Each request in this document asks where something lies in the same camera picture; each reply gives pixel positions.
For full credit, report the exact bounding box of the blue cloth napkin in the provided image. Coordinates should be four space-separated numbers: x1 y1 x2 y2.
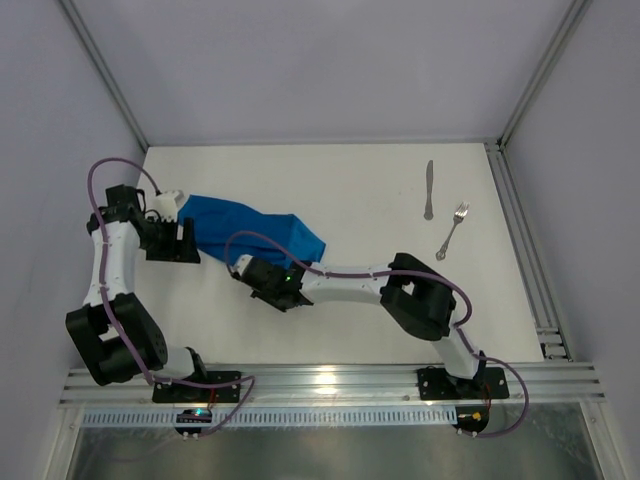
178 195 326 267

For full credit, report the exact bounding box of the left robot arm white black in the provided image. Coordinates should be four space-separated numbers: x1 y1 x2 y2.
65 185 240 403

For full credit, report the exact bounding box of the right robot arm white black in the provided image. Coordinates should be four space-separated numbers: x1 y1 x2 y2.
233 253 509 401

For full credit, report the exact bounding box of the left black connector box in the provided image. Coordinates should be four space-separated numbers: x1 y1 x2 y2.
174 407 212 437

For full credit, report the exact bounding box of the black connector box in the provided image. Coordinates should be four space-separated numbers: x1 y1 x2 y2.
453 411 489 436
174 407 212 437

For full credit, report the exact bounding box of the silver table knife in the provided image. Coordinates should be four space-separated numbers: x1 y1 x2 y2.
424 160 434 221

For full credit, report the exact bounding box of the silver fork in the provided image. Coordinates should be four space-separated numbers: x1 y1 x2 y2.
435 202 470 261

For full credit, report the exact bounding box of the right black connector box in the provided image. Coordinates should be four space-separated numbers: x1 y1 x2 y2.
453 411 489 436

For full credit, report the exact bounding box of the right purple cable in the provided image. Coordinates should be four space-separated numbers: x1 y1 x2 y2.
223 230 530 440

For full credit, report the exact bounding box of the purple cable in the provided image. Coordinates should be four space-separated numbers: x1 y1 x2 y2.
223 230 530 440
86 157 256 441

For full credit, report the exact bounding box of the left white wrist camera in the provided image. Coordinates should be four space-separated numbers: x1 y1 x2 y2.
148 190 185 222

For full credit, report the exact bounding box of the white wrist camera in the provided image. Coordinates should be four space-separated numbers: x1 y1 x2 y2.
148 190 185 222
230 254 254 281

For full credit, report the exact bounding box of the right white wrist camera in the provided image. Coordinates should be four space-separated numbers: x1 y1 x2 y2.
230 254 254 281

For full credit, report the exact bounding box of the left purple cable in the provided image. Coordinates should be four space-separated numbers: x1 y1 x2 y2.
86 157 256 441

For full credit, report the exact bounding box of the slotted grey cable duct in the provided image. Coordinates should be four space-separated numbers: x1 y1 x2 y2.
81 405 457 428

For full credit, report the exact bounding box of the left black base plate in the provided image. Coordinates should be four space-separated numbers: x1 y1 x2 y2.
152 370 241 404

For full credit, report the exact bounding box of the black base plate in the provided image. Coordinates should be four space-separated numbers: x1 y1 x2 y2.
416 366 510 400
152 370 241 404

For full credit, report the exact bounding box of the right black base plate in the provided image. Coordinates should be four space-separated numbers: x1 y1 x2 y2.
416 366 510 400

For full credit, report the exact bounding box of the left aluminium frame post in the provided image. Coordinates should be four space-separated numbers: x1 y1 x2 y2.
56 0 150 153

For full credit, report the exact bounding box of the aluminium frame post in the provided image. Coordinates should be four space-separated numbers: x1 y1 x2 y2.
497 0 593 150
56 0 150 153

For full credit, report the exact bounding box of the right aluminium side rail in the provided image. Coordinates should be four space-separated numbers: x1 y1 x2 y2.
485 141 573 362

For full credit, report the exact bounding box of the aluminium front rail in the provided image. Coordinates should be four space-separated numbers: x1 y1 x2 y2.
59 361 606 408

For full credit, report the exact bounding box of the right aluminium frame post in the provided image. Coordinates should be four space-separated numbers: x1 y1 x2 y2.
497 0 593 150

